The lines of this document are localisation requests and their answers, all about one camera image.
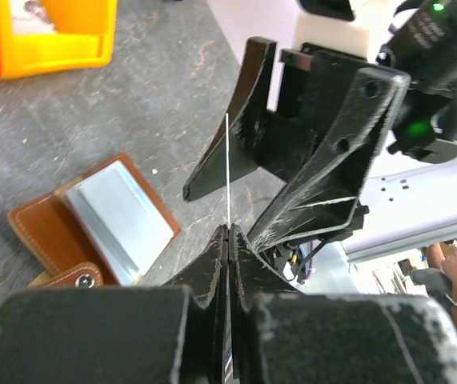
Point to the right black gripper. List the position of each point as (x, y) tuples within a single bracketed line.
[(351, 106)]

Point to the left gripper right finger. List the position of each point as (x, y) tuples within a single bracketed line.
[(281, 335)]

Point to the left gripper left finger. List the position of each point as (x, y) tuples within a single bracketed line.
[(168, 334)]

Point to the white credit card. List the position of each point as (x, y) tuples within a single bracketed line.
[(228, 169)]

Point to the white cards in yellow bin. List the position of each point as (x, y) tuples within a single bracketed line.
[(30, 17)]

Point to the yellow plastic bin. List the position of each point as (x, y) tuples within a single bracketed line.
[(84, 39)]

